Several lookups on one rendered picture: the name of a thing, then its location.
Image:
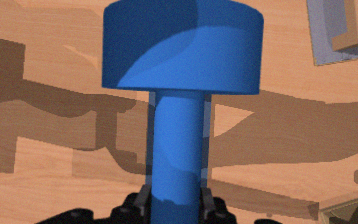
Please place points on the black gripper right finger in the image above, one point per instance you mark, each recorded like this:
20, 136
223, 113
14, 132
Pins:
213, 210

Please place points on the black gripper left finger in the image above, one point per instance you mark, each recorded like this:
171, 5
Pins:
135, 208

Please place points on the dark blue bolted base plate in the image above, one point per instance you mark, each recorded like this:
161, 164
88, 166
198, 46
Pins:
206, 135

